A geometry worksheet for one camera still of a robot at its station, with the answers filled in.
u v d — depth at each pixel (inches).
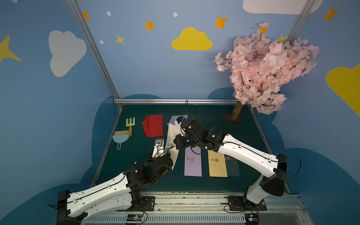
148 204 29.0
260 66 25.4
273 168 16.4
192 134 20.6
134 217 28.3
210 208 29.0
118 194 18.1
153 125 42.4
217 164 34.9
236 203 29.5
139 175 19.3
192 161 35.7
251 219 28.7
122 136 39.9
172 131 28.2
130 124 42.5
